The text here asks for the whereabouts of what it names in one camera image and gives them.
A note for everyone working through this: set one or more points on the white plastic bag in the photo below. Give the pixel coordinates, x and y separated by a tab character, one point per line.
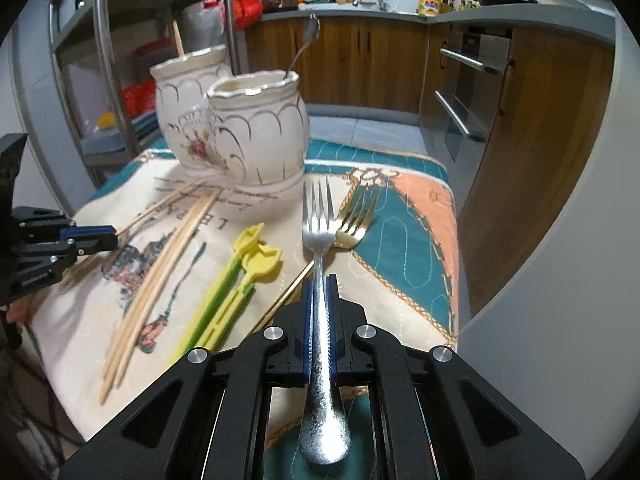
205	25

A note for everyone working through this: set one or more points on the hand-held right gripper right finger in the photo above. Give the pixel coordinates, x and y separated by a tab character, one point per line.
331	330

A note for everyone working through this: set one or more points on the printed quilted tablecloth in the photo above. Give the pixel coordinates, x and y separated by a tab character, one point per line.
400	240

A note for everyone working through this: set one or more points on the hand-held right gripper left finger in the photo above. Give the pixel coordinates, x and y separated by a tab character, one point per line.
306	330

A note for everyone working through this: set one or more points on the red mesh bag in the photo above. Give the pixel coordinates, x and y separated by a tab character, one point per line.
140	100

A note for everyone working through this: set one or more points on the cream ceramic jar floral print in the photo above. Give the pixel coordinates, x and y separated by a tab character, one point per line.
175	110

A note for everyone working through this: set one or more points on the condiment rack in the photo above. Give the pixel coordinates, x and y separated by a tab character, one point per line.
457	2

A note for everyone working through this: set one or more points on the built-in steel oven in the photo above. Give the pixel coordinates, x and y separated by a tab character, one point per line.
470	95

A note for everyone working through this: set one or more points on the grey kitchen countertop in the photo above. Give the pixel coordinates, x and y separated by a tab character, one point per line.
550	22

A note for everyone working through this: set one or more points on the gold fork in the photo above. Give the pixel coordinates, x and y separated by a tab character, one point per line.
350	232

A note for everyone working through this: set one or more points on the wooden kitchen cabinet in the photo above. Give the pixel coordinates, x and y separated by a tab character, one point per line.
380	60

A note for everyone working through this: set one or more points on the metal shelf rack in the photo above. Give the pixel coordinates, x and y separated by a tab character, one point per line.
107	35

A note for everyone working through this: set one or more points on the yellow cooking oil bottle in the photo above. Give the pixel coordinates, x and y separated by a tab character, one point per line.
429	6

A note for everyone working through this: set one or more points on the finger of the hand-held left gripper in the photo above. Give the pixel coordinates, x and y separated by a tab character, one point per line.
92	246
90	233

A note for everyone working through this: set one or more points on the silver fork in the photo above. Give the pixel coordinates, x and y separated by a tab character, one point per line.
320	410

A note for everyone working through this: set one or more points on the red lidded plastic container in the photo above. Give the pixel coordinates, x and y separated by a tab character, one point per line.
152	57

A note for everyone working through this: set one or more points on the silver spoon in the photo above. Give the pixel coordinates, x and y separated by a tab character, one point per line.
311	30

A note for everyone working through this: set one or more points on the cream ceramic jar gold trim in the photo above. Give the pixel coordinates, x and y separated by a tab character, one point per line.
270	130

